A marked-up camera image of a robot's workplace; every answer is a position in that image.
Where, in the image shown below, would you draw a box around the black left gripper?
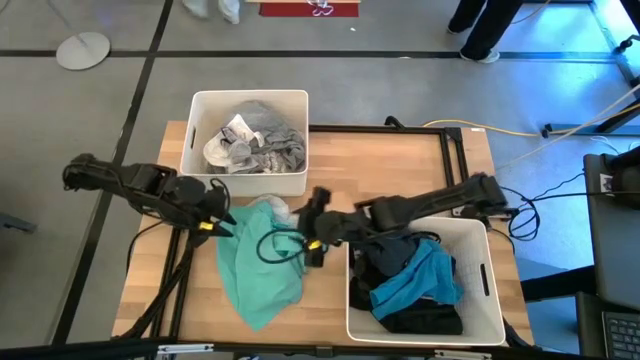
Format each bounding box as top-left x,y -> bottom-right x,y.
192,182 -> 238,239

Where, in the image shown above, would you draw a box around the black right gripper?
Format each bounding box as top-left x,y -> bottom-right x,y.
294,186 -> 364,269

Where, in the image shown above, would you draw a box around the teal shorts with white lining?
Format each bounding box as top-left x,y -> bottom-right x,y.
215,193 -> 307,333

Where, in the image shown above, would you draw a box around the white garment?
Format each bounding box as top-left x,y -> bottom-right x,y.
202,113 -> 266,175

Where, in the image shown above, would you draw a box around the dark navy garment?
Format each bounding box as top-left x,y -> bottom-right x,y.
355,233 -> 426,281

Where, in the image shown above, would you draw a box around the dark grey garment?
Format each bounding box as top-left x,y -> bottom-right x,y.
249,127 -> 307,175

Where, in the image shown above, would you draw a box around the blue garment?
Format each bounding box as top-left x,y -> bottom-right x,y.
368,238 -> 465,322

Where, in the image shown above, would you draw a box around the light heather grey garment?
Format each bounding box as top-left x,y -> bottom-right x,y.
234,99 -> 289,134

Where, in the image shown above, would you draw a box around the black garment with grey print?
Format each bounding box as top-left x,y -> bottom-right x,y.
348,274 -> 465,336

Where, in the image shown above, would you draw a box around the white perforated plastic basket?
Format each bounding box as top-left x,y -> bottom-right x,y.
178,88 -> 310,198
344,215 -> 507,347

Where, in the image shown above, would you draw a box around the black table edge bar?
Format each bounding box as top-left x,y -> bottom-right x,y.
0,337 -> 640,360

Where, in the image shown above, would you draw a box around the black floor stand foot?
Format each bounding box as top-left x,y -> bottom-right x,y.
0,212 -> 39,235

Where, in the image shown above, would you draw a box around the person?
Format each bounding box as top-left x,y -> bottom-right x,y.
181,0 -> 242,25
446,0 -> 525,65

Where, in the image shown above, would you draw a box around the red floor mat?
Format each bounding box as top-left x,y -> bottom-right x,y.
258,1 -> 360,19

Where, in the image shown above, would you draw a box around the dark grey side table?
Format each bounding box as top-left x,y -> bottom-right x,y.
582,147 -> 640,311

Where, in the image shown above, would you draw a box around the black laptop keyboard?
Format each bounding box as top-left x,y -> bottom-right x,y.
601,309 -> 640,360

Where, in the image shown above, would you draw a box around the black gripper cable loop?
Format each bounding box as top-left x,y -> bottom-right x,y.
255,227 -> 310,265

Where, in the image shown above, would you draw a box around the black aluminium stand frame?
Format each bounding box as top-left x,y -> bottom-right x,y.
115,227 -> 201,342

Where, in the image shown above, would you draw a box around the silver bracket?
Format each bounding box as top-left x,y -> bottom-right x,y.
157,343 -> 215,356
433,349 -> 494,360

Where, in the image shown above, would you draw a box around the black coiled cable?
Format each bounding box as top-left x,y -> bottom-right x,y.
502,185 -> 542,242

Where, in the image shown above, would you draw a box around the round grey base plate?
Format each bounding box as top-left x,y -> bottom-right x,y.
55,31 -> 112,72

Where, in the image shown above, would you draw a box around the yellow cable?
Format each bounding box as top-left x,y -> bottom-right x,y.
422,102 -> 640,139

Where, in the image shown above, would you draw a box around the beige cable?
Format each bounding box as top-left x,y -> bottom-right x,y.
494,82 -> 640,171

